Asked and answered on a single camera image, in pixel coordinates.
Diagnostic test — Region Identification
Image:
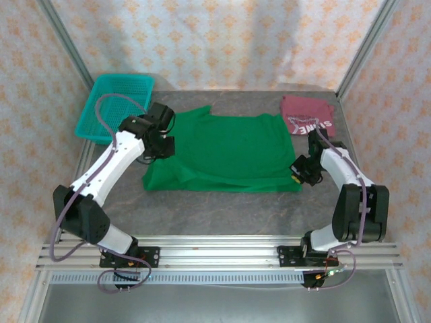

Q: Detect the green t-shirt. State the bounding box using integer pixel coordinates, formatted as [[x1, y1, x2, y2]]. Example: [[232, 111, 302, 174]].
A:
[[141, 105, 303, 194]]

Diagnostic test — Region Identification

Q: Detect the maroon printed t-shirt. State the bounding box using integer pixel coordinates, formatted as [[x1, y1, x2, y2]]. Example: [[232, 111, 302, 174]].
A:
[[280, 95, 337, 139]]

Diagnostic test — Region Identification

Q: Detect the teal plastic mesh basket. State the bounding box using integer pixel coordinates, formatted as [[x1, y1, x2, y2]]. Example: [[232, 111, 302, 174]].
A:
[[73, 74, 156, 146]]

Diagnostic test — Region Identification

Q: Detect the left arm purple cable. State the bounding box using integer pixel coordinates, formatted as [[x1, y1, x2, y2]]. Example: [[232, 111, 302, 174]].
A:
[[49, 94, 153, 294]]

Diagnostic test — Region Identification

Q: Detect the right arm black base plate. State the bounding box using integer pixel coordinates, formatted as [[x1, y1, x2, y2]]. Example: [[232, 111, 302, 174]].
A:
[[276, 245, 304, 268]]

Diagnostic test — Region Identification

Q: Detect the aluminium table edge rail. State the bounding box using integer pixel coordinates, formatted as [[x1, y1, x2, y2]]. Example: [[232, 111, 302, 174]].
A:
[[18, 141, 97, 323], [336, 92, 420, 323]]

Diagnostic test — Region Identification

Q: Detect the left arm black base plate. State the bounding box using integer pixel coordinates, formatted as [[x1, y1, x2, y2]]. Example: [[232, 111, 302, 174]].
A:
[[99, 246, 161, 270]]

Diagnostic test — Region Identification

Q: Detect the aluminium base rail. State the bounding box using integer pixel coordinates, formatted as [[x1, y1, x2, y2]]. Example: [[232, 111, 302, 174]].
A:
[[35, 234, 405, 270]]

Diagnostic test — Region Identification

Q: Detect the grey slotted cable duct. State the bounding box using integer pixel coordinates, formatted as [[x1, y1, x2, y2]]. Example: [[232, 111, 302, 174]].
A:
[[48, 271, 306, 285]]

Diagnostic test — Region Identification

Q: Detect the aluminium frame post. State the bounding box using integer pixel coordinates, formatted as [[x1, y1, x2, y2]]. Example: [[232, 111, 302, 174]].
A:
[[36, 0, 98, 97], [336, 0, 400, 100]]

